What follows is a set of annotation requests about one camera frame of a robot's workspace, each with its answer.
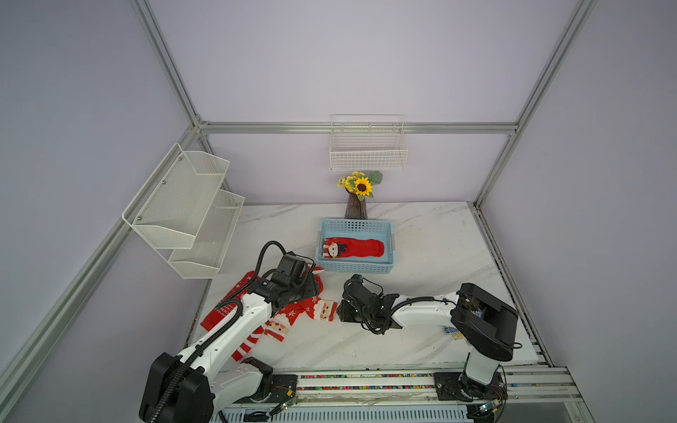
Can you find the white wire wall basket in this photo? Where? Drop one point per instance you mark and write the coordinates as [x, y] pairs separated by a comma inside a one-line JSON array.
[[367, 142]]

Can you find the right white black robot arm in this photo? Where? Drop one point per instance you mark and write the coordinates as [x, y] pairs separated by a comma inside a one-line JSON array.
[[487, 323]]

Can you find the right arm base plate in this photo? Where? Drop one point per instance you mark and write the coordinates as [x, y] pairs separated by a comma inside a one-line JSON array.
[[457, 386]]

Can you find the yellow artificial sunflower bouquet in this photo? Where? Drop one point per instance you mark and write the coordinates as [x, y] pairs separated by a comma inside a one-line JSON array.
[[360, 184]]

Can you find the lower white mesh shelf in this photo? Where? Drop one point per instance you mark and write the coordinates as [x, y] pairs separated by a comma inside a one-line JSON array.
[[204, 259]]

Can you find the red white striped sock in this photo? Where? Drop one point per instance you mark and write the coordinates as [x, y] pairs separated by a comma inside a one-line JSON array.
[[245, 348]]

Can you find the white mesh shelf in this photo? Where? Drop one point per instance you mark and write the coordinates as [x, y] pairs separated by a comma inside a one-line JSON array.
[[169, 212], [204, 259]]

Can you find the dark ribbed glass vase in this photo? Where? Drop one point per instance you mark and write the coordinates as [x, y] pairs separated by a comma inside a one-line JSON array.
[[356, 209]]

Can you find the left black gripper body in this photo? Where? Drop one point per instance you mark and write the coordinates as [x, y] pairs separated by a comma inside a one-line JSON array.
[[306, 287]]

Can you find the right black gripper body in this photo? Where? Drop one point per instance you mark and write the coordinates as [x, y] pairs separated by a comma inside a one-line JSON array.
[[352, 314]]

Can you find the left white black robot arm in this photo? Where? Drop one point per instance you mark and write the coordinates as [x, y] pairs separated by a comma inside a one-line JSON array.
[[205, 378]]

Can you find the aluminium rail front frame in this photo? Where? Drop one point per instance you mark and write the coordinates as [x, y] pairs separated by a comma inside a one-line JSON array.
[[511, 385]]

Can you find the red lettered sock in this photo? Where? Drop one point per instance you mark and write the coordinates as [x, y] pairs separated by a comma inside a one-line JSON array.
[[218, 314]]

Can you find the light blue plastic basket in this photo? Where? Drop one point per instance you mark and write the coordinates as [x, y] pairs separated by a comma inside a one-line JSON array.
[[358, 229]]

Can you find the red snowman sock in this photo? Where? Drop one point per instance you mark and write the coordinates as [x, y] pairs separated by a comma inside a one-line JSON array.
[[340, 247]]

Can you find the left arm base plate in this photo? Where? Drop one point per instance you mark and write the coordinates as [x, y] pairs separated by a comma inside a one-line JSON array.
[[273, 390]]

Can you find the upper white mesh shelf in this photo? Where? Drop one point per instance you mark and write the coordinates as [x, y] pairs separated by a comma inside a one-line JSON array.
[[169, 212]]

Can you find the red snowflake santa sock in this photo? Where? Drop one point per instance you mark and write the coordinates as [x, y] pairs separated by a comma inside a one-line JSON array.
[[279, 326]]

